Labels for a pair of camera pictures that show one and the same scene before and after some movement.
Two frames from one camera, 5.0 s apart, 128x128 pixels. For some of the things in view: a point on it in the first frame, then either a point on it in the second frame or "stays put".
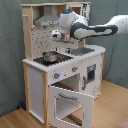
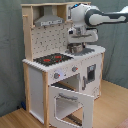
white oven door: [88, 102] stays put
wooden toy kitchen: [62, 78] stays put
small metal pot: [50, 56] -> [75, 47]
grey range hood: [48, 18] stays put
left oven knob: [56, 75] stays put
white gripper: [56, 33] -> [79, 34]
